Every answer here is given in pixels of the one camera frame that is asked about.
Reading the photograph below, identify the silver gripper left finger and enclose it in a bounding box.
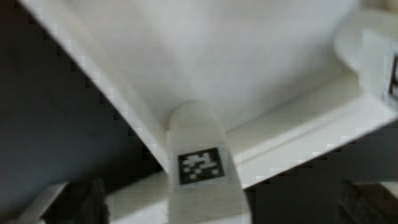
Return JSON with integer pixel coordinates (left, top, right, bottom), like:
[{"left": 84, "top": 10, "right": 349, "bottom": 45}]
[{"left": 15, "top": 179, "right": 111, "bottom": 224}]

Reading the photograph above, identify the white square table top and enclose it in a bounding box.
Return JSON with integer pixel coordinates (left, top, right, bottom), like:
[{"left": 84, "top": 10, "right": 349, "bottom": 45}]
[{"left": 17, "top": 0, "right": 398, "bottom": 224}]

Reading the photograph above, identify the white table leg with tag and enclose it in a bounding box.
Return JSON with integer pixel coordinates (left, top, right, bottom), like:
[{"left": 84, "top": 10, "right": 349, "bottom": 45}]
[{"left": 335, "top": 8, "right": 398, "bottom": 111}]

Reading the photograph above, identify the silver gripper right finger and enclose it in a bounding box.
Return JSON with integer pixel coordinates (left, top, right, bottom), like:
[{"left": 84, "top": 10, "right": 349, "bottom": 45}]
[{"left": 336, "top": 180, "right": 398, "bottom": 224}]

